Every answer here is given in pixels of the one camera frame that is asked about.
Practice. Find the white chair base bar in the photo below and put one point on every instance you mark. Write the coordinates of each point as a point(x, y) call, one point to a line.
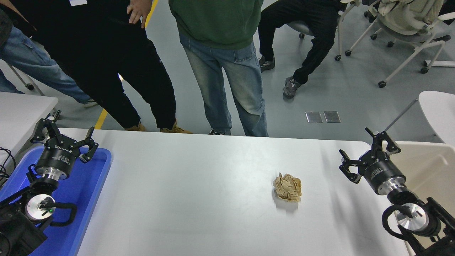
point(440, 63)

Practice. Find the blue plastic tray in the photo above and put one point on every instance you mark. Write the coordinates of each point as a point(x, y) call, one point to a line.
point(85, 185)

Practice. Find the grey stool seat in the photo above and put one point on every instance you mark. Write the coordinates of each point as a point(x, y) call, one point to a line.
point(302, 27)

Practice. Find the beige coat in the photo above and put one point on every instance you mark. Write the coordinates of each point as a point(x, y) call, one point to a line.
point(405, 16)

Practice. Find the tan paper ball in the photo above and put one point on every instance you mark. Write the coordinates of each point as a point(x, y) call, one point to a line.
point(288, 187)

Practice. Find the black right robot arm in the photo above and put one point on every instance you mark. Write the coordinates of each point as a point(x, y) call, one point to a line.
point(412, 220)

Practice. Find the person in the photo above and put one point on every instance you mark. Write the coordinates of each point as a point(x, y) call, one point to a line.
point(220, 21)
point(320, 35)
point(25, 60)
point(89, 42)

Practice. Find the white chair frame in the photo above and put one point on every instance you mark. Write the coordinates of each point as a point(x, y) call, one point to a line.
point(338, 35)

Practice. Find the white side table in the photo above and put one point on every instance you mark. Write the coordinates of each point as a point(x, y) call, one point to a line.
point(17, 121)

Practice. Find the person's left hand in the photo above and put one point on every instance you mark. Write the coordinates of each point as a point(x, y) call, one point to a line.
point(139, 12)

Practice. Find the white-framed chair on casters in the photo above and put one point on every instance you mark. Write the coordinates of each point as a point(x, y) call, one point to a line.
point(408, 37)

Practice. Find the square metal floor plate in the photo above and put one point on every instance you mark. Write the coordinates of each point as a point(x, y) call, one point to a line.
point(331, 116)
point(314, 117)

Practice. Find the white round-cornered table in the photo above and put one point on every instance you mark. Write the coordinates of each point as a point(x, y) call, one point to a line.
point(437, 113)

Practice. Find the large pale bin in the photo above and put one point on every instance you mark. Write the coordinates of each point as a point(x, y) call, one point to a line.
point(426, 167)

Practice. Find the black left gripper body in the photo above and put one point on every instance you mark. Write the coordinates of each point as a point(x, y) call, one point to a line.
point(58, 156)

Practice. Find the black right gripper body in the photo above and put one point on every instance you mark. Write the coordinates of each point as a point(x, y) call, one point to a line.
point(382, 171)

